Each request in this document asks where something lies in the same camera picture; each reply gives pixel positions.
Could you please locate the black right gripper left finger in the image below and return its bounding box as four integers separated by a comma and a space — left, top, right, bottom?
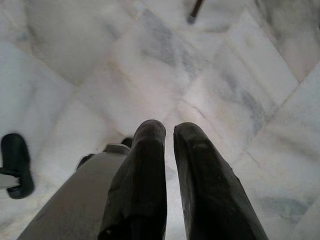
97, 119, 168, 240

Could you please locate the black right robot foot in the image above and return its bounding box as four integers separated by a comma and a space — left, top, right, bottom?
76, 137, 134, 169

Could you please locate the grey left robot leg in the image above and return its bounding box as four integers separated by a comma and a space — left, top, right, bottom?
0, 171, 21, 190

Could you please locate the grey robot leg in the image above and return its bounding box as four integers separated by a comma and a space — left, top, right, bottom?
16, 143, 131, 240
0, 171, 21, 190

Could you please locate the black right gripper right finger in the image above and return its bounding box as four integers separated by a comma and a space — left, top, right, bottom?
172, 121, 270, 240

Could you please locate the black table leg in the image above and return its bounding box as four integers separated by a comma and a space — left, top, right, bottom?
187, 0, 205, 25

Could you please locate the grey right robot leg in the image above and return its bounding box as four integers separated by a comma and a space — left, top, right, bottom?
16, 143, 131, 240

